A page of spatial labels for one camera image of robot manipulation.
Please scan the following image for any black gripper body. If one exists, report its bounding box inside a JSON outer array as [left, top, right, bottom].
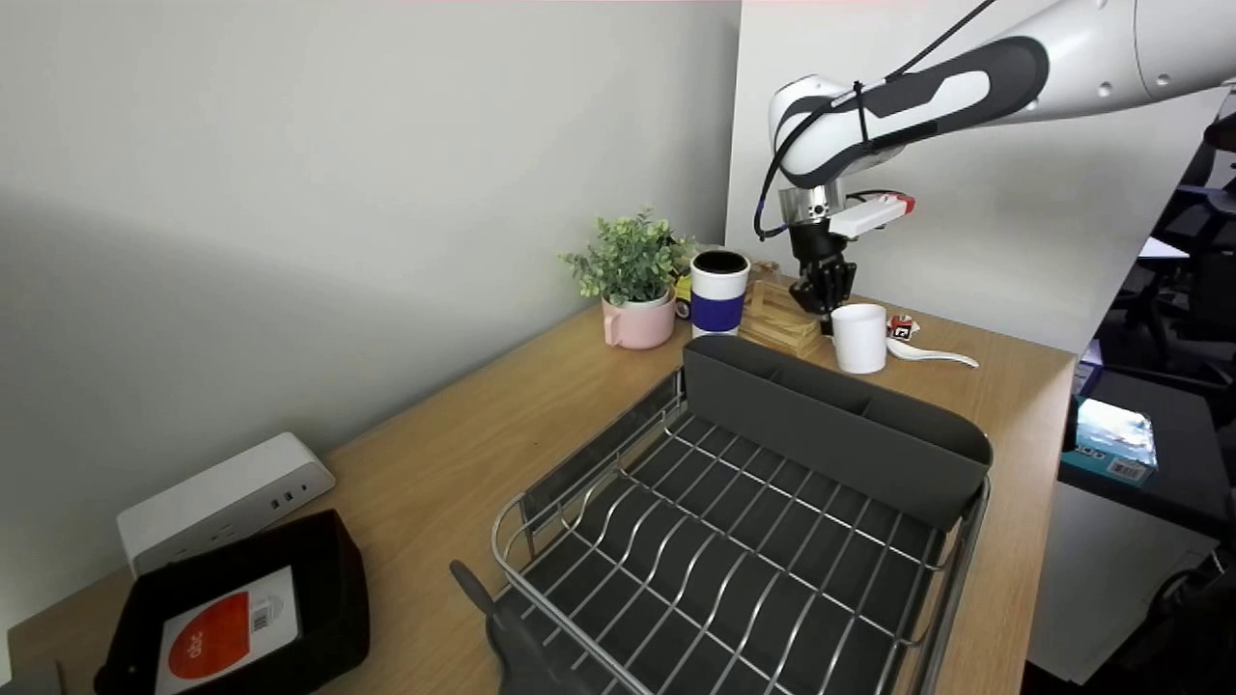
[[792, 225, 857, 317]]

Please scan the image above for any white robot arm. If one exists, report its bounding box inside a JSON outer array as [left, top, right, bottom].
[[755, 0, 1236, 317]]

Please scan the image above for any small red white packet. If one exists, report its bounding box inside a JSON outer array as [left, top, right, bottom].
[[888, 311, 920, 338]]

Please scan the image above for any green artificial plant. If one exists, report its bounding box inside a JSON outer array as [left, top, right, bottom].
[[564, 211, 691, 303]]

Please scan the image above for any small wooden crate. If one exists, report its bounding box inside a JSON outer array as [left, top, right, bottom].
[[742, 284, 828, 353]]

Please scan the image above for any white electronics box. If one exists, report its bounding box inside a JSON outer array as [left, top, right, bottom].
[[118, 432, 337, 576]]

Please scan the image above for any blue white box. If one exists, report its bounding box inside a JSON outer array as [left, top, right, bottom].
[[1068, 396, 1159, 481]]

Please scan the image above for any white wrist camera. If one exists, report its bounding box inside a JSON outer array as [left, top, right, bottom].
[[828, 190, 916, 238]]

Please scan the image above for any pink plant pot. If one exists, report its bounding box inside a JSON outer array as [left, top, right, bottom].
[[604, 297, 679, 351]]

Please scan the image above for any white ceramic mug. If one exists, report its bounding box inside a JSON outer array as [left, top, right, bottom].
[[831, 303, 888, 373]]

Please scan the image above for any white ceramic spoon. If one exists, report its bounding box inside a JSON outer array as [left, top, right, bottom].
[[886, 335, 983, 370]]

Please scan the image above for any steel dish rack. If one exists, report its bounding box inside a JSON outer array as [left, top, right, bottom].
[[456, 338, 994, 695]]

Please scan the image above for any black box orange label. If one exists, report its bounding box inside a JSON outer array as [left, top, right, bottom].
[[92, 509, 371, 695]]

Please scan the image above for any white blue tumbler cup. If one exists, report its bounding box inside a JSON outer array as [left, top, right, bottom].
[[688, 249, 750, 335]]

